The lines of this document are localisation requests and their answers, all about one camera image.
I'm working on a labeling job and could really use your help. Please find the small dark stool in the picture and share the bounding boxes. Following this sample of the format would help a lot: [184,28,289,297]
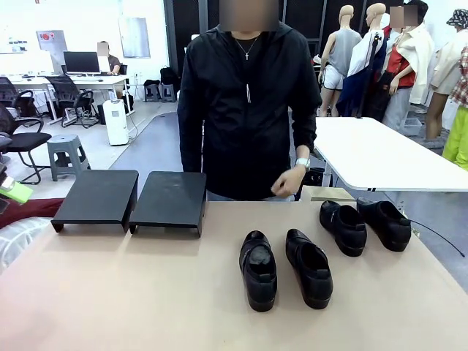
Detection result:
[160,83,177,103]
[143,83,162,103]

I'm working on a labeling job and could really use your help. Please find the black metal shoe stand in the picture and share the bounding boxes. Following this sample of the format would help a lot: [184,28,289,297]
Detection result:
[50,169,140,235]
[128,170,208,238]

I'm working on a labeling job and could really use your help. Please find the person in black jacket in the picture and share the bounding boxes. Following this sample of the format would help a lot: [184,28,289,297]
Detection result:
[177,20,323,201]

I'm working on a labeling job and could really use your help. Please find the black mesh office chair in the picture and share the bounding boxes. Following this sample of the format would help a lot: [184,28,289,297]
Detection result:
[45,75,99,129]
[0,76,18,107]
[14,89,45,127]

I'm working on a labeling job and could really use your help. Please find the mannequin in grey tank top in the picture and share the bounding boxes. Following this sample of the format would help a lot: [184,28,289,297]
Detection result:
[317,4,363,117]

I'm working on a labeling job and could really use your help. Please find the grey plastic stool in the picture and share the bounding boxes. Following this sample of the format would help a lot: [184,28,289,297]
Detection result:
[46,134,91,182]

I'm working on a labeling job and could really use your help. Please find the black leather shoe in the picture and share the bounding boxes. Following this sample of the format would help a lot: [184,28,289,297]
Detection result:
[285,228,334,310]
[319,200,368,257]
[356,196,412,252]

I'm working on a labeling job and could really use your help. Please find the mannequin in cream jacket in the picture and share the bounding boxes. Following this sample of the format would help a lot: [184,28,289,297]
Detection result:
[396,0,436,107]

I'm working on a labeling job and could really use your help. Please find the white air purifier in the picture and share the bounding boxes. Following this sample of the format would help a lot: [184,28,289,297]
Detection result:
[102,99,129,146]

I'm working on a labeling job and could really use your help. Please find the thin black cable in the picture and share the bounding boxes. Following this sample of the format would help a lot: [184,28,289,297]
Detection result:
[409,218,465,257]

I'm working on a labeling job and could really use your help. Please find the neon yellow trousers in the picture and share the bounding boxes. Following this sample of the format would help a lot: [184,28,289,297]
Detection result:
[442,105,468,171]

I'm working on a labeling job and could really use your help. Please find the person's right forearm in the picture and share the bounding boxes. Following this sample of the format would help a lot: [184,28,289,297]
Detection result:
[178,109,204,175]

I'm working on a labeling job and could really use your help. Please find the black backpack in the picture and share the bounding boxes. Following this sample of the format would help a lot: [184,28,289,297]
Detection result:
[159,67,182,86]

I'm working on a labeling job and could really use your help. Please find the person's left hand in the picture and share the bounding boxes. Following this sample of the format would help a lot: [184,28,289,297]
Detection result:
[271,166,306,197]

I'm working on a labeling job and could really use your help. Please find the person's left forearm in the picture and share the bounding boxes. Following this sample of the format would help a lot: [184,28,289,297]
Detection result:
[290,105,323,162]

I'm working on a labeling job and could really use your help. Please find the mannequin with white navy jacket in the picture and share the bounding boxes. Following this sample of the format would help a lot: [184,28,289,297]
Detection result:
[336,2,388,118]

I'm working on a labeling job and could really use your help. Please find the grey panel with red sign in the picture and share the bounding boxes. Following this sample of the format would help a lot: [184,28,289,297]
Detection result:
[36,30,69,52]

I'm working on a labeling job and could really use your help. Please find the white office desk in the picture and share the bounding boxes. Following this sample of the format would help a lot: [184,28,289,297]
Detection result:
[0,74,129,121]

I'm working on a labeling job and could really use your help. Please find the mannequin in red top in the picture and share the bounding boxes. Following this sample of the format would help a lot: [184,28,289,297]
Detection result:
[380,10,418,129]

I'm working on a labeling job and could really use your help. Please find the white plastic bag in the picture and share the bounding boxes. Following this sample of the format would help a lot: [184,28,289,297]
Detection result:
[0,216,54,275]

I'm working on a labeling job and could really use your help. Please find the white table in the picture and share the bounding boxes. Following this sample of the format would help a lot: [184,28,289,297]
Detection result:
[314,116,468,192]

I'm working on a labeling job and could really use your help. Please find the mannequin with bucket hat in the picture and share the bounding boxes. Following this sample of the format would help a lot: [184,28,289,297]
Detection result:
[426,9,468,140]

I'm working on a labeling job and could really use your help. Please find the silver cross necklace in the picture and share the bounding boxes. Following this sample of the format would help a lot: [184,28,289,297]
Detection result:
[233,34,263,61]

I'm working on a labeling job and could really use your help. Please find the black computer monitor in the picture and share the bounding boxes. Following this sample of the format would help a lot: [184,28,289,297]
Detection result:
[63,50,101,75]

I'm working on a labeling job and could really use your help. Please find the grey wall poster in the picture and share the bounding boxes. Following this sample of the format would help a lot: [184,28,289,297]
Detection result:
[118,17,151,59]

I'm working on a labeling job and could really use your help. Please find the black cantilever office chair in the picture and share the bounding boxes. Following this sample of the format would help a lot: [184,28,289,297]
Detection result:
[0,104,52,185]

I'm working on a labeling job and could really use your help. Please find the red plaid shirt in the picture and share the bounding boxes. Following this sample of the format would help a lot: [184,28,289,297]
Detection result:
[449,43,468,107]

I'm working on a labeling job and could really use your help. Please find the black shoe with grey insole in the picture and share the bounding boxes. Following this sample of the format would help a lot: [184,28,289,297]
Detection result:
[239,230,278,313]

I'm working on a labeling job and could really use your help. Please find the seated person in brown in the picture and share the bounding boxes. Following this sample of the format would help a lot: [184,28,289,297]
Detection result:
[97,42,122,76]

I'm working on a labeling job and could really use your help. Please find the dark red cloth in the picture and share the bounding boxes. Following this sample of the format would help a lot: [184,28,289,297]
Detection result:
[0,197,65,230]

